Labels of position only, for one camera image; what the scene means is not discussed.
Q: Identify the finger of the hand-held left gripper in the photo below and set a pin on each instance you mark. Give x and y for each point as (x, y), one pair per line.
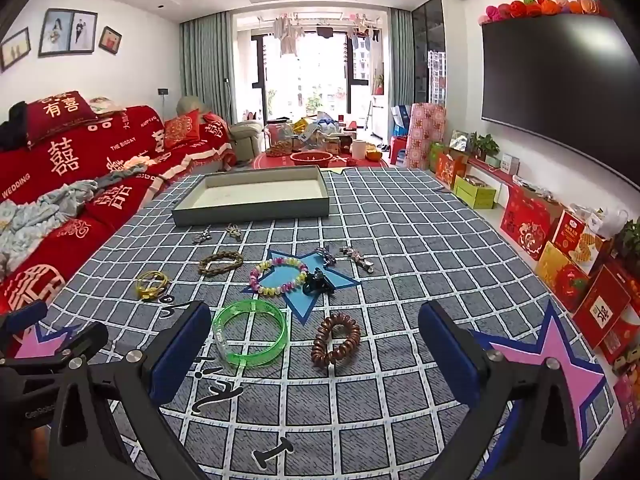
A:
(75, 341)
(26, 315)

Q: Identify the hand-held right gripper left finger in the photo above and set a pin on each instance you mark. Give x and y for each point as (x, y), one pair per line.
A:
(181, 352)

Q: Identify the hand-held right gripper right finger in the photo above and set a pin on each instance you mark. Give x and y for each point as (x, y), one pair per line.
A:
(447, 352)

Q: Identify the long silver hair clip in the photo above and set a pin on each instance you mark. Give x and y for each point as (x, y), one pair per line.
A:
(357, 258)

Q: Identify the black hair claw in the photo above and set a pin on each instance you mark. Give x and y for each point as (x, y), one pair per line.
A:
(315, 282)

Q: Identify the jeweled silver hair clip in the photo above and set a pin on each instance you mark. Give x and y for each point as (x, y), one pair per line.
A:
(326, 256)

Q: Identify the grey-green shallow tray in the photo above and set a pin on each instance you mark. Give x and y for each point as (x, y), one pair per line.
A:
(250, 212)

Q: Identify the small pink star sticker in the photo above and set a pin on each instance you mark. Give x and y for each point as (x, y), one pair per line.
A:
(35, 346)

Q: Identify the green translucent bangle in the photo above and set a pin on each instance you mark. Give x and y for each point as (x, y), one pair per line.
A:
(250, 359)

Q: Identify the light blue crumpled blanket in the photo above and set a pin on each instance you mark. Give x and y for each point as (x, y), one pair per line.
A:
(40, 215)

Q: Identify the large pink star sticker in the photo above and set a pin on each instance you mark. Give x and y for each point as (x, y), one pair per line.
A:
(550, 360)

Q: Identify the blue star sticker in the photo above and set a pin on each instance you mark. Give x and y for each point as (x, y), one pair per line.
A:
(300, 305)

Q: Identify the yellow and red gift box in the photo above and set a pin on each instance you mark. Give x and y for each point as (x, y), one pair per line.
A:
(560, 275)

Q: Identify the grey checked table cloth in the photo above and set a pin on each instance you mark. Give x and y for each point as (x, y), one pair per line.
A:
(410, 220)

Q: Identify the red floral gift box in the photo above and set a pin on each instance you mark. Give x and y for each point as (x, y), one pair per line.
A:
(522, 220)

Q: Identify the red gold-lettered gift box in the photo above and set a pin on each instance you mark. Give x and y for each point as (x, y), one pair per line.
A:
(600, 310)

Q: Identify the red printed sofa cover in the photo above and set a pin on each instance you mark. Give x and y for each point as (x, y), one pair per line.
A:
(65, 160)

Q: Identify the green cardboard box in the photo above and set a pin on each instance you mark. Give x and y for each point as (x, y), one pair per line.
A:
(475, 192)

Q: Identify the waffle print box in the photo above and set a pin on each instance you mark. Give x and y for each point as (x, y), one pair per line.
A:
(575, 240)

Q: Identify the grey braided cloth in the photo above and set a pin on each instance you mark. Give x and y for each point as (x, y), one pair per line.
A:
(131, 166)

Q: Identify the orange gift bag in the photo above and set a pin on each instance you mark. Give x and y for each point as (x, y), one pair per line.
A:
(446, 167)

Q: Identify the black garment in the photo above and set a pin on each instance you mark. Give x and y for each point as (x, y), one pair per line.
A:
(11, 127)

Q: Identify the dark red lettered pillow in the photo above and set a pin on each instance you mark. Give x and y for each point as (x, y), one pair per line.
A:
(57, 115)

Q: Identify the red round table cover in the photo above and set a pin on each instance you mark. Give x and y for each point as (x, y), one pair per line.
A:
(270, 162)

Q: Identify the green potted plant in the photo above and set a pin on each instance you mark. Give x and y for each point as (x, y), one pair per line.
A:
(482, 145)

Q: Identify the red gold-patterned pillow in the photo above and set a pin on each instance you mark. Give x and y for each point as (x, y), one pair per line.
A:
(181, 130)

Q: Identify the beige recliner armchair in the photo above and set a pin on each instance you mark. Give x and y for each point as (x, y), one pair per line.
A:
(242, 137)

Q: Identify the clear jar of nuts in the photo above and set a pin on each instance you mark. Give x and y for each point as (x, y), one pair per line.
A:
(281, 148)

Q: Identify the red plastic basket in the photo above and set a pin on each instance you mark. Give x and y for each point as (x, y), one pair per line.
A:
(311, 159)

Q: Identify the blue and white carton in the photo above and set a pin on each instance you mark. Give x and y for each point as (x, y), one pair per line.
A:
(401, 117)

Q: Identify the small dark framed photo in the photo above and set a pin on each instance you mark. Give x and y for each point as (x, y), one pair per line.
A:
(14, 49)

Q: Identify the large framed photo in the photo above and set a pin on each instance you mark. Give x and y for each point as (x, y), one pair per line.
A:
(67, 31)

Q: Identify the small red framed photo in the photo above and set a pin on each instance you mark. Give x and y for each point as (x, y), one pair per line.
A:
(110, 40)

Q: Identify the grey-green curtain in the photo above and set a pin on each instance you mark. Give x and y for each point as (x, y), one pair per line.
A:
(401, 60)
(205, 65)

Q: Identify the hanging laundry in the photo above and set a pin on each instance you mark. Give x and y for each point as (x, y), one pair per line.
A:
(289, 35)

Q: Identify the row of colourful paper flowers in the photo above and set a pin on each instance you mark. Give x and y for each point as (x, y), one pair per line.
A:
(540, 7)

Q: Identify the black wall television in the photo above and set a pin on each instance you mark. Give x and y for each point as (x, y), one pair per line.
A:
(555, 85)

